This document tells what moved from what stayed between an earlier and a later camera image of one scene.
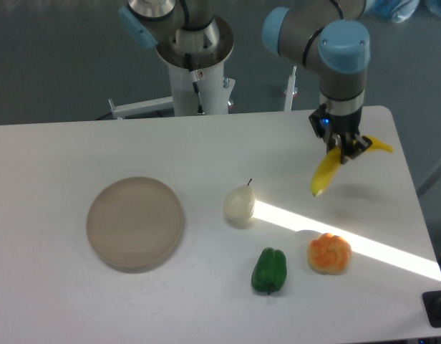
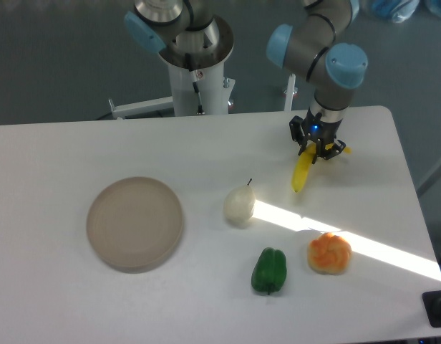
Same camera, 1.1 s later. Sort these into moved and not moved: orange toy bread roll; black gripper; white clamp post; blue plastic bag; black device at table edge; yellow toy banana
Moved: yellow toy banana; black gripper
Not moved: black device at table edge; orange toy bread roll; white clamp post; blue plastic bag
